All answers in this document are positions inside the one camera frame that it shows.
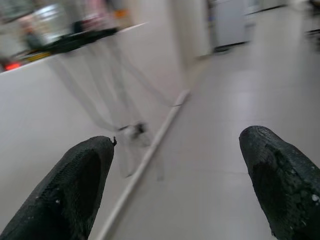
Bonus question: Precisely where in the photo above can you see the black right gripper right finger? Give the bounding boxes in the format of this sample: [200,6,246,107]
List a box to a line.
[239,125,320,240]

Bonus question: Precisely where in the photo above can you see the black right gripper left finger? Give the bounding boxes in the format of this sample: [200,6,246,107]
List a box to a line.
[0,135,118,240]

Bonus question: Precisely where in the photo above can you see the white fridge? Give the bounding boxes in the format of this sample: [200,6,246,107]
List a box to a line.
[211,0,256,49]

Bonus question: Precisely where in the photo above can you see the black wall cables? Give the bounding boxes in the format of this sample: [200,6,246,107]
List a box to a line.
[48,32,183,181]

